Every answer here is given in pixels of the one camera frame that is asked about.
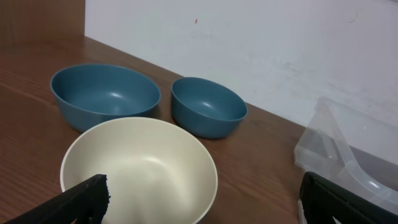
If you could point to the dark blue bowl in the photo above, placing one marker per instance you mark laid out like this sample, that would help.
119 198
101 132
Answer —
92 93
206 109

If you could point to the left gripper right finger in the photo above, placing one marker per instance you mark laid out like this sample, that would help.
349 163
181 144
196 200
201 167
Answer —
322 201

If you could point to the cream bowl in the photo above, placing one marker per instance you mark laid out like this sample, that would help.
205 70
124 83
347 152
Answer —
156 171

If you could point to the dark blue bowl far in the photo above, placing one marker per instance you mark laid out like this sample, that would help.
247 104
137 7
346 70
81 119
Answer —
206 109

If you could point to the dark blue bowl near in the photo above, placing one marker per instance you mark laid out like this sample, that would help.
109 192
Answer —
92 93

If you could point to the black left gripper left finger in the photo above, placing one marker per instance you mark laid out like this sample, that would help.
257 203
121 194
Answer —
87 202

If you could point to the clear plastic storage container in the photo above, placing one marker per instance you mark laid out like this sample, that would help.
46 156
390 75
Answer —
353 150

